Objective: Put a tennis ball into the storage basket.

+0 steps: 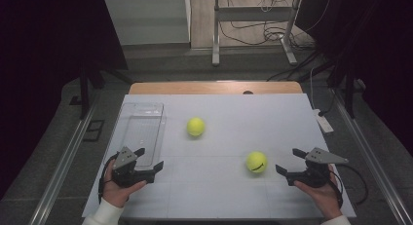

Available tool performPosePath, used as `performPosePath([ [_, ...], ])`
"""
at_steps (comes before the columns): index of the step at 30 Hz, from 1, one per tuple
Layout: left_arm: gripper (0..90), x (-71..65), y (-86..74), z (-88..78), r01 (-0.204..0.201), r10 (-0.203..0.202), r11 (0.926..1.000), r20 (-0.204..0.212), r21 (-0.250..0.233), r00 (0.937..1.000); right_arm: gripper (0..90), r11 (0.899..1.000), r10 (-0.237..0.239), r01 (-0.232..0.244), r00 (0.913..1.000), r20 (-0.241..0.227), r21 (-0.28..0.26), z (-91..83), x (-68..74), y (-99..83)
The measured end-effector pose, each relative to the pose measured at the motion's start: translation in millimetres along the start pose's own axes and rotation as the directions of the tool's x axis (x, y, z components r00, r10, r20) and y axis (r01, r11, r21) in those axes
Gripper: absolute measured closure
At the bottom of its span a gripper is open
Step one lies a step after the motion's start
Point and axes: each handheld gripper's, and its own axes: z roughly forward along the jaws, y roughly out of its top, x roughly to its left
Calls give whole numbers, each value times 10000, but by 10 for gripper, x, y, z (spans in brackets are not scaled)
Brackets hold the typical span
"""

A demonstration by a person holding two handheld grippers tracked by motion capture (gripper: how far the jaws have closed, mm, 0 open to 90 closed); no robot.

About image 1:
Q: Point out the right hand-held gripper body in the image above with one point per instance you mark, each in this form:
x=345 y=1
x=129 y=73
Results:
x=313 y=176

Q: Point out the black table grommet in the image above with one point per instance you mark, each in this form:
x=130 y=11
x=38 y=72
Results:
x=247 y=92

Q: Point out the plain yellow tennis ball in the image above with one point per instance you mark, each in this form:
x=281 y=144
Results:
x=195 y=126

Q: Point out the aluminium floor rail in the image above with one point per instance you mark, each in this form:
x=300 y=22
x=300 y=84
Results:
x=61 y=173
x=373 y=163

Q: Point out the yellow tennis ball black mark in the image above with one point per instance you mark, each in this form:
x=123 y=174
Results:
x=256 y=160

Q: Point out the person's left hand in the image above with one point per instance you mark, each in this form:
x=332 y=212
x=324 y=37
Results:
x=115 y=194

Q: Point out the white cabinet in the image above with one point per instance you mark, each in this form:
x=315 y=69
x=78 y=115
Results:
x=146 y=20

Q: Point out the black metal stand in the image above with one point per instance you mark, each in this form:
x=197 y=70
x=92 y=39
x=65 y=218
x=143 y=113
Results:
x=349 y=95
x=84 y=88

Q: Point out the person's right hand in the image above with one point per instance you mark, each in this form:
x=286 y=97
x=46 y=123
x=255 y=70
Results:
x=324 y=199

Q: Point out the white power strip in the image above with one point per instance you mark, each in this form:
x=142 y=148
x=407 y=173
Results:
x=325 y=125

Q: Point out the clear plastic container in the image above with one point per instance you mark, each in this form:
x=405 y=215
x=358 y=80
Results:
x=146 y=131

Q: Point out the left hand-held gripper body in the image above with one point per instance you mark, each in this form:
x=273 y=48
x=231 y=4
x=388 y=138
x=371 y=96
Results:
x=125 y=173

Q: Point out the black floor plate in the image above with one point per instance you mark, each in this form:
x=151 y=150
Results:
x=94 y=131

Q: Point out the white board table cover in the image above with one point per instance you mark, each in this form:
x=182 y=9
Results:
x=227 y=192

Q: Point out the grey metal desk frame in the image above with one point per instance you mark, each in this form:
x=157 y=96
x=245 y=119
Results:
x=215 y=40

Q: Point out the wooden table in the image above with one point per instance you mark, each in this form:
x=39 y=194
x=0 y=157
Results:
x=195 y=88

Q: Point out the black curtain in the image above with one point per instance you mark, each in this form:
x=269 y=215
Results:
x=383 y=56
x=39 y=56

